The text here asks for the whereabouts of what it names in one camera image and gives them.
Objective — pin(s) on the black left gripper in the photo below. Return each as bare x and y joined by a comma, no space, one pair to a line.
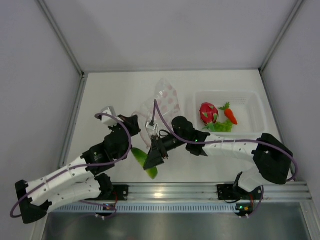
132,123

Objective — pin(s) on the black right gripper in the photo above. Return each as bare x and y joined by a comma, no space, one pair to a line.
158,149

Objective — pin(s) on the fake watermelon slice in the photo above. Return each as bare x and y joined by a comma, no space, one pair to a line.
141,158

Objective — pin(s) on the clear zip top bag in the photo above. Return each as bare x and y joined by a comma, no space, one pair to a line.
167,100

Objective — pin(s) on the red fake food piece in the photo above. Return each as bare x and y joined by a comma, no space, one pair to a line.
209,115

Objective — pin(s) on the green fake grapes bunch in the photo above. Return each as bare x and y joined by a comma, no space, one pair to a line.
223,127

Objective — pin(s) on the orange fake carrot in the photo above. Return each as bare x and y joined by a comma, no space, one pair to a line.
229,113

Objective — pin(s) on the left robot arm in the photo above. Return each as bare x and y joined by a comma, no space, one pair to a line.
82,179

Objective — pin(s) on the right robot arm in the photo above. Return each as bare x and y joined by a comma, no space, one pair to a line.
271,159

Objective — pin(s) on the white perforated plastic basket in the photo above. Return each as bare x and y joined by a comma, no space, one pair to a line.
246,106

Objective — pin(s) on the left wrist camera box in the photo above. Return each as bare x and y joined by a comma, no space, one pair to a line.
106,120

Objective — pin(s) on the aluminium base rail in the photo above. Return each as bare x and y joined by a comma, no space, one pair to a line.
206,192

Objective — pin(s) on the aluminium frame post left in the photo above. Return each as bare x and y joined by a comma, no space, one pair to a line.
60,36

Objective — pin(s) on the aluminium frame post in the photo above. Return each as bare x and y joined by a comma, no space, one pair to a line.
297,6
60,36

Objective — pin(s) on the grey slotted cable duct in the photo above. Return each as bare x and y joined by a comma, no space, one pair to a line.
154,208

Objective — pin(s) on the aluminium frame post right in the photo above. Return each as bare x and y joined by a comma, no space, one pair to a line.
297,6

